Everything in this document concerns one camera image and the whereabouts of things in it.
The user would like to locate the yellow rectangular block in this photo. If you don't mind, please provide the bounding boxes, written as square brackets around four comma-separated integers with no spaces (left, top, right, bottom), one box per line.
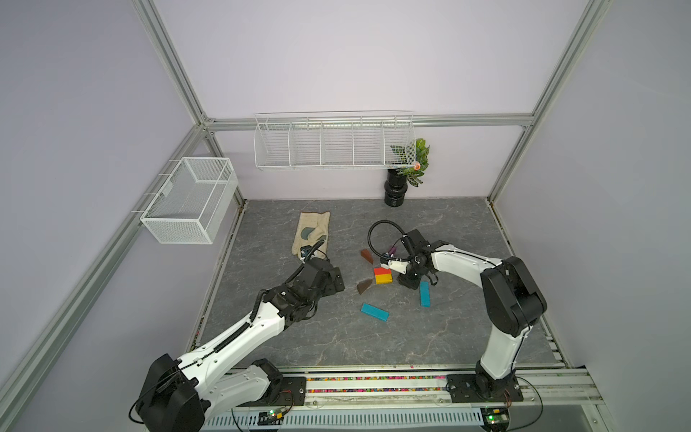
[374,273,393,284]

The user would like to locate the reddish brown triangle block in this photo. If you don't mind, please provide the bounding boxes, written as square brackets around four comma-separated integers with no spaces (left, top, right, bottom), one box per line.
[360,249,374,265]

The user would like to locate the dark brown triangle block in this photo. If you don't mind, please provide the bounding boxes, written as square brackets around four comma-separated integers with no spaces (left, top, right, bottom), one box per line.
[356,279,374,295]

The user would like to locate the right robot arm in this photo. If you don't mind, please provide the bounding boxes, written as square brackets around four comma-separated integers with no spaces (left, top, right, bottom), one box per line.
[380,230,548,400]

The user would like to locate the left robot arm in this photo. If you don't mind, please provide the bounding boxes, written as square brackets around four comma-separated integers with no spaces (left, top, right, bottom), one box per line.
[128,257,345,431]

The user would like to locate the short teal block upright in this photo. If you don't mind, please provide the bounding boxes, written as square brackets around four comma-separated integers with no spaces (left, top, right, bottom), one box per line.
[419,282,431,308]

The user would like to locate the long teal block lying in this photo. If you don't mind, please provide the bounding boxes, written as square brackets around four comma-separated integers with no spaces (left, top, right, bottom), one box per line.
[361,303,390,322]

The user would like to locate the beige work glove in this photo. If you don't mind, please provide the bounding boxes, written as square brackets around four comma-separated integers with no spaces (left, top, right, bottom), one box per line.
[292,212,331,257]

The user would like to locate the black vase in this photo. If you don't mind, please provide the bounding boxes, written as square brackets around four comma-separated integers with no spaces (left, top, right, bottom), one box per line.
[384,169,408,207]

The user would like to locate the green artificial plant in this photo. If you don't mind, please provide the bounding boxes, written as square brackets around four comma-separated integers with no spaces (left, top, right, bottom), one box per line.
[392,138,430,187]

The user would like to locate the small black controller board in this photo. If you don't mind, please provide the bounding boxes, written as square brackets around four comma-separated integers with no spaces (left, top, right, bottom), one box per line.
[257,410,284,427]

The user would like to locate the green circuit board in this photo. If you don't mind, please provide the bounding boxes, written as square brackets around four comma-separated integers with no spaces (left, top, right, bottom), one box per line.
[480,408,510,431]

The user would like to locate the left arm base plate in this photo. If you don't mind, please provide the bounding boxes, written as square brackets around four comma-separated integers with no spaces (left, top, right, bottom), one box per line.
[242,376,307,407]

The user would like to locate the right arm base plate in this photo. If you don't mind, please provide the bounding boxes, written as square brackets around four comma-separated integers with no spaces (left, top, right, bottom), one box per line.
[444,374,524,403]

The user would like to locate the long white wire shelf basket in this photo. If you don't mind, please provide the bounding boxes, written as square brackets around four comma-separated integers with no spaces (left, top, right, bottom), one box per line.
[254,111,417,170]

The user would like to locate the small white wire basket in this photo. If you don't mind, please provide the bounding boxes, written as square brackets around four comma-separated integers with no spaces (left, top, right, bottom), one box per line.
[140,157,239,245]

